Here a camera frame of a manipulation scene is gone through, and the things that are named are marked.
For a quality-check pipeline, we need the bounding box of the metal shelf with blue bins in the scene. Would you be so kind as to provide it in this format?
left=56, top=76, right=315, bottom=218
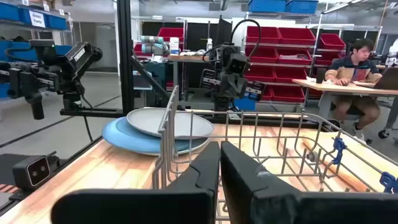
left=0, top=0, right=74, bottom=100

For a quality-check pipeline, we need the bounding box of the white box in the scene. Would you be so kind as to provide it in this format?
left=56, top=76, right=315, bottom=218
left=169, top=36, right=180, bottom=56

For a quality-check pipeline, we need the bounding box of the blue storage bin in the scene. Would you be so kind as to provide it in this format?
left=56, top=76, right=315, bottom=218
left=248, top=0, right=287, bottom=13
left=284, top=0, right=320, bottom=15

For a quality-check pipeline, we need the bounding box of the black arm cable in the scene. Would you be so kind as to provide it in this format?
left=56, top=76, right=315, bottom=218
left=229, top=18, right=262, bottom=60

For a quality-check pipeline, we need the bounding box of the metal shelf with red bins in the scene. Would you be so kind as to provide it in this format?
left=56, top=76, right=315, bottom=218
left=244, top=12, right=348, bottom=105

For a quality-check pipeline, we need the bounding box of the wooden desk with grey legs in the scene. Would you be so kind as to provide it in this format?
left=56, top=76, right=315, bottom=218
left=292, top=78, right=398, bottom=131

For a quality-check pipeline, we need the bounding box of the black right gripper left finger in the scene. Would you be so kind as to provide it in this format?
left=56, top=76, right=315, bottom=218
left=51, top=141, right=221, bottom=224

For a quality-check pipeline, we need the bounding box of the person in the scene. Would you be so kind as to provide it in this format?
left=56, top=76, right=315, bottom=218
left=324, top=39, right=384, bottom=141

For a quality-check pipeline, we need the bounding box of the wooden top workbench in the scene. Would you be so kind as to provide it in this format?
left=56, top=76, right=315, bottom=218
left=166, top=54, right=215, bottom=103

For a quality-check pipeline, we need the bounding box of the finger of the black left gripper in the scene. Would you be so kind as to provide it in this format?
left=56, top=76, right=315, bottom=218
left=220, top=77, right=236, bottom=100
left=234, top=77, right=249, bottom=100

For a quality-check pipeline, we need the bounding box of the blue plastic rack clip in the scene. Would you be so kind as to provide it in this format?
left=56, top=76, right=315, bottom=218
left=379, top=171, right=398, bottom=194
left=331, top=136, right=347, bottom=166

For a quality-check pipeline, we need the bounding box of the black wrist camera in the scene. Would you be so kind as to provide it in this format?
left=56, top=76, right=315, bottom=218
left=228, top=53, right=250, bottom=76

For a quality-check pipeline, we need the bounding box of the black depth camera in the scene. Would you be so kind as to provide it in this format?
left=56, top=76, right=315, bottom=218
left=12, top=151, right=60, bottom=190

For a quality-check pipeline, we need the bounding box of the pale blue plate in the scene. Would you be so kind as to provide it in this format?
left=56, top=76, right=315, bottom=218
left=133, top=136, right=211, bottom=157

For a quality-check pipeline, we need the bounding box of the grey plate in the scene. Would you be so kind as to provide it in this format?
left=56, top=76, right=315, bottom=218
left=126, top=107, right=215, bottom=140

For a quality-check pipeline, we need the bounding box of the large blue plate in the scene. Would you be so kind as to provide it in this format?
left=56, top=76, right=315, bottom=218
left=101, top=116, right=211, bottom=156

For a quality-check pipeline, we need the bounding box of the black aluminium table frame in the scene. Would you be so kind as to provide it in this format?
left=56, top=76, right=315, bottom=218
left=0, top=0, right=343, bottom=217

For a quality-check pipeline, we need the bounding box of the grey wire dish rack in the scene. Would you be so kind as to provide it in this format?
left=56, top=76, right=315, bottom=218
left=152, top=85, right=398, bottom=224

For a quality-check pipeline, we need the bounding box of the red storage bin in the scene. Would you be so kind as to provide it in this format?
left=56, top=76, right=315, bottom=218
left=157, top=27, right=185, bottom=43

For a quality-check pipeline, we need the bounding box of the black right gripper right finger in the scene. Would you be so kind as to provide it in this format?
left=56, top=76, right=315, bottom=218
left=220, top=141, right=398, bottom=224

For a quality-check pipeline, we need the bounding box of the laptop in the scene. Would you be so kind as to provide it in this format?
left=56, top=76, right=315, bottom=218
left=373, top=67, right=398, bottom=91

